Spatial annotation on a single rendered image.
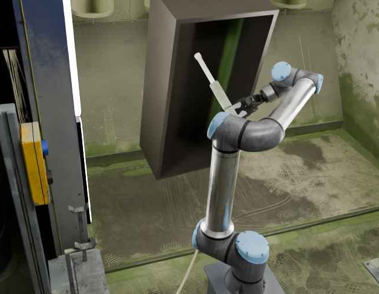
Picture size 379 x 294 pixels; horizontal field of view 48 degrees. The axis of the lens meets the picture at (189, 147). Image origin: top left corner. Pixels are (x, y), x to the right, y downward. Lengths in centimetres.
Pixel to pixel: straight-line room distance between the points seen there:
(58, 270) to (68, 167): 47
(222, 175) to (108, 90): 217
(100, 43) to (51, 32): 200
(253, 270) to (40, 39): 129
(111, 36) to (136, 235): 169
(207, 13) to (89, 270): 135
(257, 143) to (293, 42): 289
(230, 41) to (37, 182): 178
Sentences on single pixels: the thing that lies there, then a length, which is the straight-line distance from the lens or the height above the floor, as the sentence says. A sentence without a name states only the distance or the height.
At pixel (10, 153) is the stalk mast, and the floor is 149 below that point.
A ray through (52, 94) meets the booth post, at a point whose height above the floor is 143.
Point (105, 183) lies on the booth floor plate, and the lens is 357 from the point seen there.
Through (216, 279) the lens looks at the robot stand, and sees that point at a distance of 212.
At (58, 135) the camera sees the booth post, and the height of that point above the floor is 123.
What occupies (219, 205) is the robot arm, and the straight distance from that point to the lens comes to 181.
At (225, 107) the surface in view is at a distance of 215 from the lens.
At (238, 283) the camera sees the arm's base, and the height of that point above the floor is 71.
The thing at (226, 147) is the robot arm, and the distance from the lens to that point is 162.
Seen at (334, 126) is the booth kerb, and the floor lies 10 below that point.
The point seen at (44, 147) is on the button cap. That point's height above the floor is 150.
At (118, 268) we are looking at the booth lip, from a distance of 294.
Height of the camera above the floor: 229
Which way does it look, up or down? 34 degrees down
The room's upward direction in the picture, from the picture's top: 4 degrees clockwise
